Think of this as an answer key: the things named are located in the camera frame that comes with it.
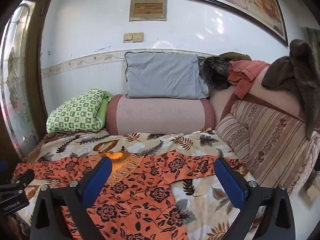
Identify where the olive cloth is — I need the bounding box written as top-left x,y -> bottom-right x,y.
219,52 -> 252,62

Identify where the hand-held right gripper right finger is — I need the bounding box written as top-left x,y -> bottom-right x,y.
214,157 -> 296,240

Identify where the dark fur garment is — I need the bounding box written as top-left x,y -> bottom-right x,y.
199,56 -> 237,91

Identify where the orange black floral garment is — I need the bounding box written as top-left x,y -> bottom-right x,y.
12,151 -> 248,240

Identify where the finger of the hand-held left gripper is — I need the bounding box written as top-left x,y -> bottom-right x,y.
11,169 -> 35,187

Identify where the brown fleece blanket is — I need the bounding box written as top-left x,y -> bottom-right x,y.
261,39 -> 320,140

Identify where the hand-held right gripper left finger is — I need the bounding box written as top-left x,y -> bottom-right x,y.
30,156 -> 113,240

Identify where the pink bolster pillow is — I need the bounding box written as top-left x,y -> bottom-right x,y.
105,94 -> 215,136

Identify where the orange cloth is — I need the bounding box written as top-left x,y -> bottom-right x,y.
227,60 -> 270,99

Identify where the small striped cushion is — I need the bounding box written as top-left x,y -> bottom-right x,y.
215,114 -> 251,161

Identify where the grey pillow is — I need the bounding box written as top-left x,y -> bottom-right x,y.
124,52 -> 210,100

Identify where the small framed picture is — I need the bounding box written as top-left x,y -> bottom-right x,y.
306,27 -> 320,53

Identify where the pink sofa backrest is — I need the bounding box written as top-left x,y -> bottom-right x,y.
209,65 -> 308,123

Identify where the leaf print blanket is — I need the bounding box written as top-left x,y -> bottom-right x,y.
7,127 -> 275,240

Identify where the large striped cushion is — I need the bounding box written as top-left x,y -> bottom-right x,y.
230,100 -> 320,196

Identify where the green checkered quilt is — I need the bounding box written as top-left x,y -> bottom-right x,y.
46,89 -> 113,134

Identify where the gold wall plaque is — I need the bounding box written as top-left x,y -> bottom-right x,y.
129,0 -> 167,22

